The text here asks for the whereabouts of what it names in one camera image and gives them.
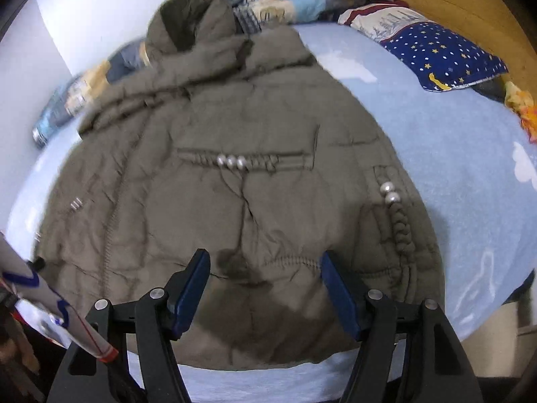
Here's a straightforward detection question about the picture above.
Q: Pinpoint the olive green puffer jacket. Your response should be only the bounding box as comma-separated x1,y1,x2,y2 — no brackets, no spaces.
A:
34,0,444,370

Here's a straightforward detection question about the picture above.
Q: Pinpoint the white blue red sleeve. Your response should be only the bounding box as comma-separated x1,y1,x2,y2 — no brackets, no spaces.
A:
1,236,118,363

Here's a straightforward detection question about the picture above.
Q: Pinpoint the light blue bed sheet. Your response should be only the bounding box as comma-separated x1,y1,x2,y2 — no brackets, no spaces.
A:
6,24,536,402

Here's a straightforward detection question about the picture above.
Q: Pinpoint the navy star patterned pillow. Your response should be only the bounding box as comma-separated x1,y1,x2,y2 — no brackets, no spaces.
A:
338,3,508,92

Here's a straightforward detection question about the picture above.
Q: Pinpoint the wooden headboard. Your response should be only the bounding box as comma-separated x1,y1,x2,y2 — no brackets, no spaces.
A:
403,0,536,95

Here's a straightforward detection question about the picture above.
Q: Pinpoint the patchwork patterned quilt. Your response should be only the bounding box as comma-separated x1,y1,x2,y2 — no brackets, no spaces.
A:
32,0,397,148

